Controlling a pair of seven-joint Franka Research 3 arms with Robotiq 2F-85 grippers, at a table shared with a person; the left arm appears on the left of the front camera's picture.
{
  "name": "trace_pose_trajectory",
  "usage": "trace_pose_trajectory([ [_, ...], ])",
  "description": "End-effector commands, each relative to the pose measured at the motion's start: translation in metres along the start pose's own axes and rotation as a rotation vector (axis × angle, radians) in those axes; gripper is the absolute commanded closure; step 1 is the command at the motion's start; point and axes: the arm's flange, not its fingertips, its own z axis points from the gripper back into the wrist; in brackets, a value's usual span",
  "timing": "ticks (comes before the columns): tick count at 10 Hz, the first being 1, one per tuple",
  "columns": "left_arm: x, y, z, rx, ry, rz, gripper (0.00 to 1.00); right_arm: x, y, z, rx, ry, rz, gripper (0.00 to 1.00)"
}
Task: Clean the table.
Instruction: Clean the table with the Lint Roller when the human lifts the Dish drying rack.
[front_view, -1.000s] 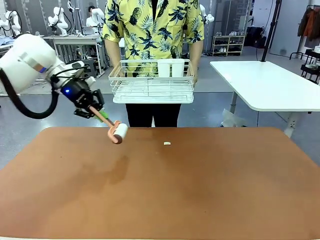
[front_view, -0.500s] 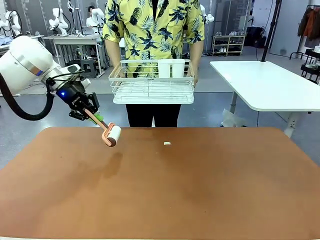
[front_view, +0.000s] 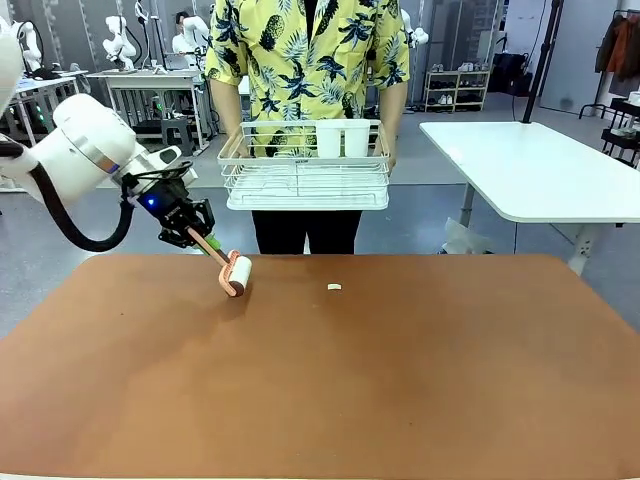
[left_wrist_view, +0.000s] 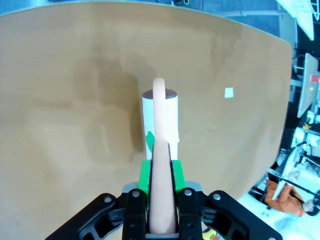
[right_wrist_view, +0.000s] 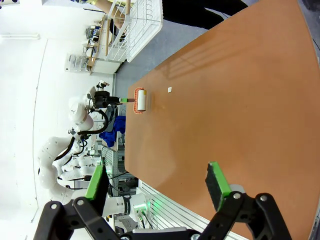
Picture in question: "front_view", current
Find black bag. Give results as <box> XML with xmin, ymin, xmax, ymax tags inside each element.
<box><xmin>487</xmin><ymin>52</ymin><xmax>534</xmax><ymax>96</ymax></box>

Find person in yellow shirt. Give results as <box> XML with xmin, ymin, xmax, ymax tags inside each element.
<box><xmin>204</xmin><ymin>0</ymin><xmax>411</xmax><ymax>157</ymax></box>

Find person's right forearm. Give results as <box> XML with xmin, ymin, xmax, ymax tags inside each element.
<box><xmin>208</xmin><ymin>77</ymin><xmax>247</xmax><ymax>144</ymax></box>

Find black utility cart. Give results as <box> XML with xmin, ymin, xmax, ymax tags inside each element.
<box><xmin>601</xmin><ymin>92</ymin><xmax>640</xmax><ymax>167</ymax></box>

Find white plastic cutlery holder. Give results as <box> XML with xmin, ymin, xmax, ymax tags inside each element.
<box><xmin>315</xmin><ymin>118</ymin><xmax>372</xmax><ymax>159</ymax></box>

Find seated person in white shirt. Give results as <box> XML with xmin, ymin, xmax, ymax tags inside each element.
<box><xmin>172</xmin><ymin>10</ymin><xmax>199</xmax><ymax>57</ymax></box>

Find black tripod pole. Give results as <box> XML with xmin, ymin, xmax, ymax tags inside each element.
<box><xmin>522</xmin><ymin>0</ymin><xmax>565</xmax><ymax>124</ymax></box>

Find pink handled lint roller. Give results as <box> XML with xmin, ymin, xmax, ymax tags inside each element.
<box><xmin>185</xmin><ymin>225</ymin><xmax>254</xmax><ymax>299</ymax></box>

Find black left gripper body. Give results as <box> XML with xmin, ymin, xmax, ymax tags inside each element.
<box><xmin>132</xmin><ymin>182</ymin><xmax>194</xmax><ymax>231</ymax></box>

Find grey step stool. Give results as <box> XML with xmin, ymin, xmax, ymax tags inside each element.
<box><xmin>160</xmin><ymin>117</ymin><xmax>194</xmax><ymax>156</ymax></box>

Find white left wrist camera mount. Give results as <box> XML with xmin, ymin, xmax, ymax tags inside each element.
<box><xmin>144</xmin><ymin>146</ymin><xmax>199</xmax><ymax>187</ymax></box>

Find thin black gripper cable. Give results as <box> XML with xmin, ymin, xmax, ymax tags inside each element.
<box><xmin>119</xmin><ymin>159</ymin><xmax>195</xmax><ymax>201</ymax></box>

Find white plastic bag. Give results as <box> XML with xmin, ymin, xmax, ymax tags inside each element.
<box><xmin>442</xmin><ymin>217</ymin><xmax>495</xmax><ymax>255</ymax></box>

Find white background work table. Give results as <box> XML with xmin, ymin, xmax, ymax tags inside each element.
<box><xmin>87</xmin><ymin>68</ymin><xmax>209</xmax><ymax>151</ymax></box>

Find white shoe rack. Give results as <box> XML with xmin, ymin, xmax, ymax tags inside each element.
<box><xmin>423</xmin><ymin>69</ymin><xmax>491</xmax><ymax>114</ymax></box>

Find person's right hand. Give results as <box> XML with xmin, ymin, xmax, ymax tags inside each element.
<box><xmin>227</xmin><ymin>127</ymin><xmax>252</xmax><ymax>160</ymax></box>

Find black trousers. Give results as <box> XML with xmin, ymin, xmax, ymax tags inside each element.
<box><xmin>251</xmin><ymin>209</ymin><xmax>364</xmax><ymax>255</ymax></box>

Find person's left forearm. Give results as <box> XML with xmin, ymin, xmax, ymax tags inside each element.
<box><xmin>378</xmin><ymin>79</ymin><xmax>410</xmax><ymax>156</ymax></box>

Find clothes rack with garments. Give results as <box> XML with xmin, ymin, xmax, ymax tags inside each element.
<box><xmin>579</xmin><ymin>9</ymin><xmax>640</xmax><ymax>120</ymax></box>

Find white side table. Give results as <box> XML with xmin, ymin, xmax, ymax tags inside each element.
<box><xmin>419</xmin><ymin>121</ymin><xmax>640</xmax><ymax>276</ymax></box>

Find white wire dish rack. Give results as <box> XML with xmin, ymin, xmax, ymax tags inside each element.
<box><xmin>217</xmin><ymin>118</ymin><xmax>392</xmax><ymax>211</ymax></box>

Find black left arm cable sleeve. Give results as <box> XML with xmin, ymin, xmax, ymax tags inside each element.
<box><xmin>0</xmin><ymin>141</ymin><xmax>137</xmax><ymax>253</ymax></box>

